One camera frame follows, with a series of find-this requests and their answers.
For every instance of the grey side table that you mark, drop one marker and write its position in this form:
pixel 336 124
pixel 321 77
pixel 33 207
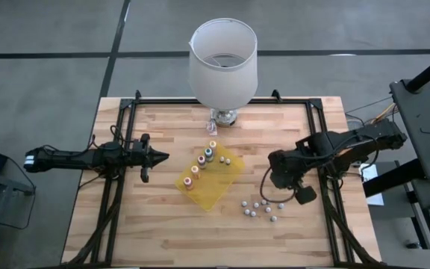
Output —
pixel 424 119

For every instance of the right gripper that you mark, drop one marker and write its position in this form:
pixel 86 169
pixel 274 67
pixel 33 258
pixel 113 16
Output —
pixel 286 172

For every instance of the white shade table lamp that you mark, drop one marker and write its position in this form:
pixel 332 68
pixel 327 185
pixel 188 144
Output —
pixel 222 82

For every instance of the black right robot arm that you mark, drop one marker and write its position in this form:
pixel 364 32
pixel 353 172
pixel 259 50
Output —
pixel 368 138

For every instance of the white paper sheet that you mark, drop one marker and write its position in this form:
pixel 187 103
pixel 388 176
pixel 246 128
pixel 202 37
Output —
pixel 371 175

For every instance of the green cap food coloring bottle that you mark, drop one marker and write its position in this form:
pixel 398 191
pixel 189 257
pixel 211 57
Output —
pixel 208 153

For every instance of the small dropper bottle green label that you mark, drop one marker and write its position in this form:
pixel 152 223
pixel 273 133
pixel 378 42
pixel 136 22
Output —
pixel 256 205

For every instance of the black diagonal pole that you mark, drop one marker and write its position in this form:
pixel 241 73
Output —
pixel 429 71

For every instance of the small clear plastic tag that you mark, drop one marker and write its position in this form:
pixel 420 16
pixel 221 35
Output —
pixel 211 129

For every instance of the yellow translucent plastic bin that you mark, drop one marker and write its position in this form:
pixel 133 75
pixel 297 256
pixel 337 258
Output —
pixel 215 187

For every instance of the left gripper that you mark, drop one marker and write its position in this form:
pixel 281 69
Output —
pixel 138 157

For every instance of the small dropper bottle orange label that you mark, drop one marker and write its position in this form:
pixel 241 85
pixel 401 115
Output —
pixel 267 209

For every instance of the yellow cap food coloring bottle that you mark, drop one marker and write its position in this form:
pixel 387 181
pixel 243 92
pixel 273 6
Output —
pixel 212 145

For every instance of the grey equipment cart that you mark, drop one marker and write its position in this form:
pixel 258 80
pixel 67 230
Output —
pixel 17 188

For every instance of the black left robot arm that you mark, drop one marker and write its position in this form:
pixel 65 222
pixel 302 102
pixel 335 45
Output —
pixel 73 161

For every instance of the black stand leg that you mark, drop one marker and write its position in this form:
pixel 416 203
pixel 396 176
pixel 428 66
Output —
pixel 386 182

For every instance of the black metal table frame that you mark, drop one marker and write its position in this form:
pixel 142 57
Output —
pixel 304 101

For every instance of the orange food coloring bottle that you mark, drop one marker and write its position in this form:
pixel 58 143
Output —
pixel 195 171

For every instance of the dark red food coloring bottle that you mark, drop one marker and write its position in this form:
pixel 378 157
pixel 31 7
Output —
pixel 201 160

